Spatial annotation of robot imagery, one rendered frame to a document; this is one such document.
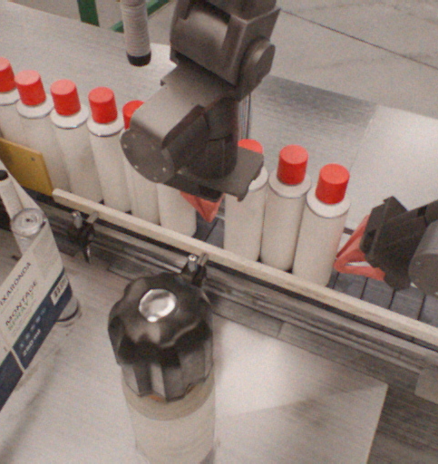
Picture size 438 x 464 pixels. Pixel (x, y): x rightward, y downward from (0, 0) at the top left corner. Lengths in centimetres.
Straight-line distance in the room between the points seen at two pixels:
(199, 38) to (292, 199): 26
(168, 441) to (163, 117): 29
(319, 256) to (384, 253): 9
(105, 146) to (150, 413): 39
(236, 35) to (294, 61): 223
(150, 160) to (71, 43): 83
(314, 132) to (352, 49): 176
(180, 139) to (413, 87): 221
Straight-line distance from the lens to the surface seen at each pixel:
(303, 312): 79
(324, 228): 68
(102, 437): 71
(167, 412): 51
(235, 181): 60
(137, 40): 78
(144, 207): 82
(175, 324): 42
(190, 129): 51
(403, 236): 67
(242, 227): 73
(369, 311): 75
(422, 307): 82
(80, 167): 83
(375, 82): 265
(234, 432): 70
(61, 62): 127
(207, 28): 49
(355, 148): 107
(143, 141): 50
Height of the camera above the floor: 154
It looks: 51 degrees down
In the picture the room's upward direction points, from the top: straight up
